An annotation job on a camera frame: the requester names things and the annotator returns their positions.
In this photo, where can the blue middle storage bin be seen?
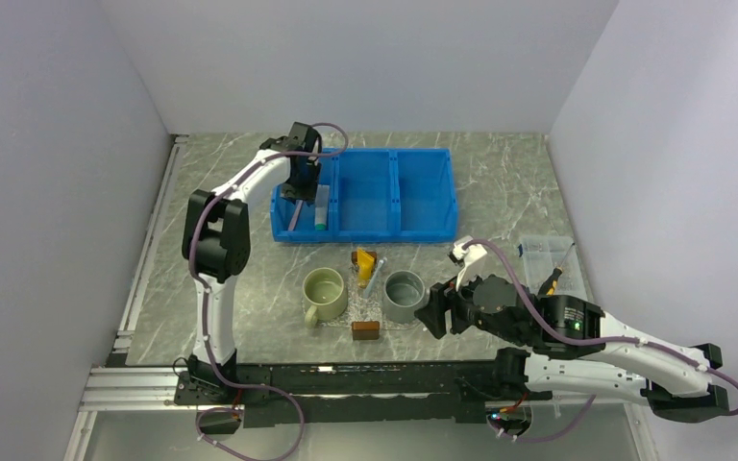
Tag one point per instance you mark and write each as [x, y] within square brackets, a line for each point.
[364, 197]

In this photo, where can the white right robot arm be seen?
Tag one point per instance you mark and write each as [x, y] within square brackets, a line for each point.
[675, 382]

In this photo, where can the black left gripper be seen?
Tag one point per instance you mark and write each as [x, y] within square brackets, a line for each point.
[307, 192]

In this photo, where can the yellow toothpaste tube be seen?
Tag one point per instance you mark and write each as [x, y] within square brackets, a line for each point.
[364, 263]

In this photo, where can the pink toothbrush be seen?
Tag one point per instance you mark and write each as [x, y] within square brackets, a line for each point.
[299, 205]

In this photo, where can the blue left storage bin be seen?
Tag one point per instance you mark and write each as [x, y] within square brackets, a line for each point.
[282, 211]

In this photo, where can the blue storage bin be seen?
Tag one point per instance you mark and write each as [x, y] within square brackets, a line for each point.
[364, 197]
[426, 196]
[282, 211]

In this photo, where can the yellow black screwdriver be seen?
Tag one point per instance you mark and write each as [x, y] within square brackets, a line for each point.
[550, 285]

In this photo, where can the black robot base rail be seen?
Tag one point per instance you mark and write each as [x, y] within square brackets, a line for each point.
[271, 394]

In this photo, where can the cream ceramic mug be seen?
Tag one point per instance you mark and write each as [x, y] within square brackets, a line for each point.
[325, 296]

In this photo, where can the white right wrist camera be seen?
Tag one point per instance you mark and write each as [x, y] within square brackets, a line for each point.
[469, 258]

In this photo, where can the light blue toothbrush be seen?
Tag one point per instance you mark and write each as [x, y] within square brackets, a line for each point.
[372, 281]

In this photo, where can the grey ceramic mug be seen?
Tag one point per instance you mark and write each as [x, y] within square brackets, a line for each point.
[403, 293]

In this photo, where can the clear plastic parts box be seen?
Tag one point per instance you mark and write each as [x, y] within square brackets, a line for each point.
[541, 254]

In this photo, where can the blue right storage bin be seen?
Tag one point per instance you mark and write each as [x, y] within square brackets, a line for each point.
[426, 196]

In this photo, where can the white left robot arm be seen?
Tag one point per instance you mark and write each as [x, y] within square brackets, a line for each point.
[217, 241]

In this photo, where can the aluminium side rail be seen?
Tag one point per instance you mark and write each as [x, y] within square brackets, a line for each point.
[129, 319]

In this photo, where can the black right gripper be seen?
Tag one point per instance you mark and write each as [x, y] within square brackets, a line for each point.
[441, 299]

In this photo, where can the white teal-capped toothpaste tube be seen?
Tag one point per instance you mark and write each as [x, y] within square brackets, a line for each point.
[321, 207]

